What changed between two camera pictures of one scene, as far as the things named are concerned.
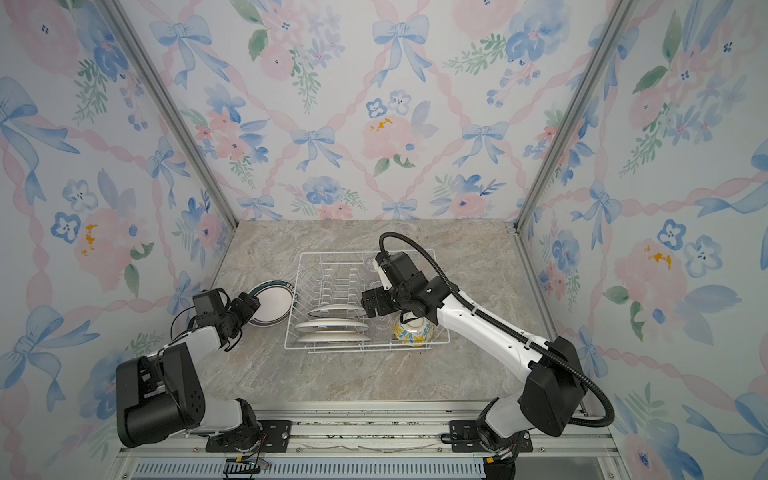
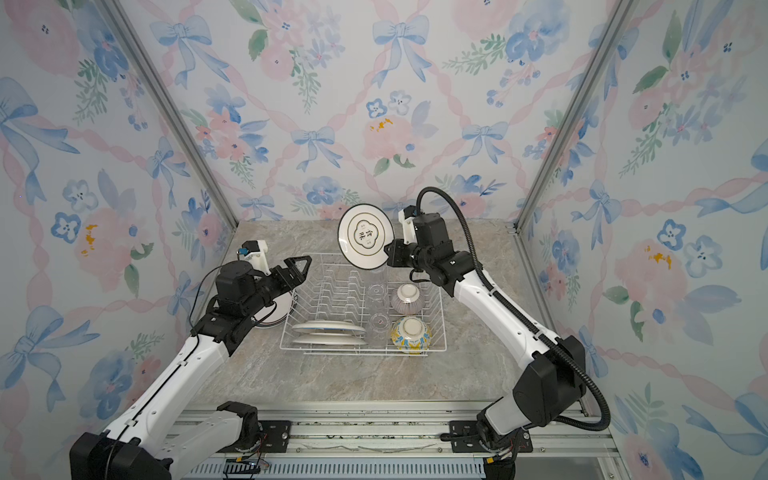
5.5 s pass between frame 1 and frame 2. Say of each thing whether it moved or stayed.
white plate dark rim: moved
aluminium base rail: stayed
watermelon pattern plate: stayed
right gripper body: moved
